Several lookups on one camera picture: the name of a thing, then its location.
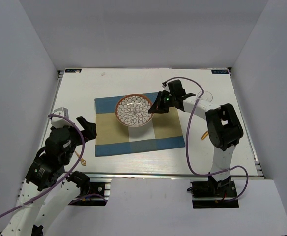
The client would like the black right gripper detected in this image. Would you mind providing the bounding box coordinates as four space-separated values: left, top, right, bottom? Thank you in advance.
149 90 176 113

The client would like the blue and beige placemat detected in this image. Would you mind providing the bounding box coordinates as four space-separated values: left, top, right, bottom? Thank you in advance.
95 96 185 157

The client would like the floral ceramic plate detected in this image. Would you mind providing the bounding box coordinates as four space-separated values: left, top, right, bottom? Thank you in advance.
115 94 154 127

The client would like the clear drinking glass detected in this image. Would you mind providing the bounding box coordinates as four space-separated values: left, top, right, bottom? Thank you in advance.
201 91 213 102

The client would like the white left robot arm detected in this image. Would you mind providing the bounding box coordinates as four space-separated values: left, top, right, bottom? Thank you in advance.
0 115 96 236

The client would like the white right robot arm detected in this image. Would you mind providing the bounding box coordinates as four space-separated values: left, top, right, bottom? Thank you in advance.
149 77 244 196

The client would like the left blue table label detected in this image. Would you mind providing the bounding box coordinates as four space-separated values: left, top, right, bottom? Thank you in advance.
64 68 82 73

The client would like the blue table label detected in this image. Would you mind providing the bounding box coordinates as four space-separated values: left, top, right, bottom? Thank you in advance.
64 68 82 73
211 70 229 74

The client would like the right blue table label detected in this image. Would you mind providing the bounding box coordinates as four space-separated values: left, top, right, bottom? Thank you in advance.
211 70 229 74

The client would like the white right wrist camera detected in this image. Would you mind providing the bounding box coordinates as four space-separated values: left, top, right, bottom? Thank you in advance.
162 82 170 91

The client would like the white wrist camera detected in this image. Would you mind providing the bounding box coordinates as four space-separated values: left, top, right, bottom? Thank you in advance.
162 82 170 91
50 107 71 128

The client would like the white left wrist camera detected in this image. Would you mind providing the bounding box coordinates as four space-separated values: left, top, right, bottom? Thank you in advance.
50 107 71 128

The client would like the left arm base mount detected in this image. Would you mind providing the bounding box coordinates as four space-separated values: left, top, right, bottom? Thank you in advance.
69 179 110 207

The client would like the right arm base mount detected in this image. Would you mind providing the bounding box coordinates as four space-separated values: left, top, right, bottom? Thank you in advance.
187 181 239 209

